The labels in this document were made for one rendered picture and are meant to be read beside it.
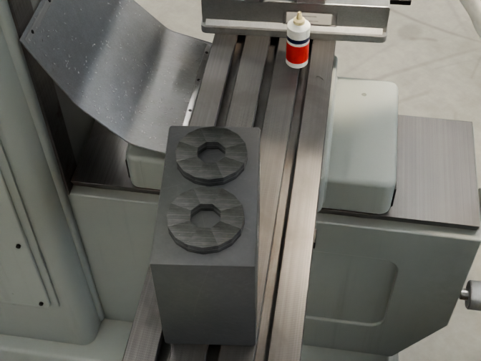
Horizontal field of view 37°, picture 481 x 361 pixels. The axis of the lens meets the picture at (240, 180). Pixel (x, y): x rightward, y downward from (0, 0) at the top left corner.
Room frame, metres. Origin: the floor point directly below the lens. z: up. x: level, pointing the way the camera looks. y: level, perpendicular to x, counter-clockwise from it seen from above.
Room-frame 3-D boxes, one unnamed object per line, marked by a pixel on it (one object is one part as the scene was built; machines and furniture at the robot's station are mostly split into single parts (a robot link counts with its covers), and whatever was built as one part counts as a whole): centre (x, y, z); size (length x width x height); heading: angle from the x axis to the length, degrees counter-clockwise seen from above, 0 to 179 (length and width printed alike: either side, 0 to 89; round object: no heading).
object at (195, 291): (0.56, 0.04, 1.00); 0.22 x 0.12 x 0.20; 177
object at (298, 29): (1.02, -0.11, 0.96); 0.04 x 0.04 x 0.11
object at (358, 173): (0.99, -0.05, 0.76); 0.50 x 0.35 x 0.12; 80
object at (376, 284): (0.99, -0.08, 0.40); 0.80 x 0.30 x 0.60; 80
